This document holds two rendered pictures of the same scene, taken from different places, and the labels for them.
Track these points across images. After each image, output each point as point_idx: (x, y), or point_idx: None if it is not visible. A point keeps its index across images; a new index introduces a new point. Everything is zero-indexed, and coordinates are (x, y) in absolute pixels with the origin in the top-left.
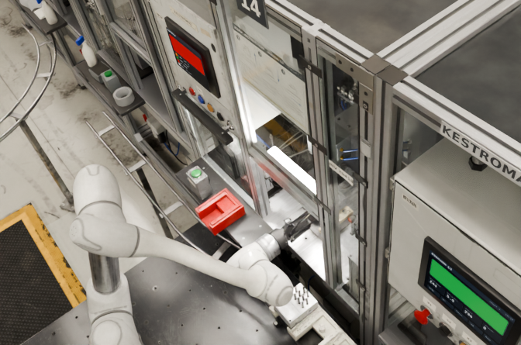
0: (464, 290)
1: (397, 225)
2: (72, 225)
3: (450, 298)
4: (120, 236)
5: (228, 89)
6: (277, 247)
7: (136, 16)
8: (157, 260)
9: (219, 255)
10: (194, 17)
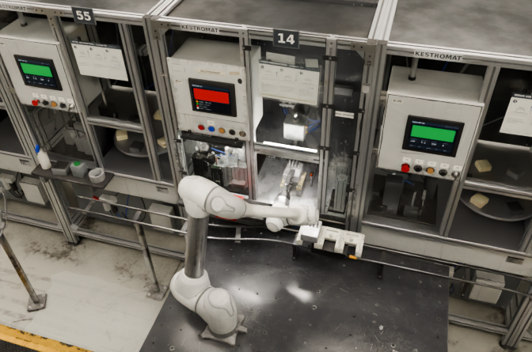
0: (431, 130)
1: (388, 122)
2: (213, 202)
3: (423, 142)
4: (239, 200)
5: (247, 106)
6: (288, 200)
7: (138, 95)
8: None
9: (239, 236)
10: (224, 66)
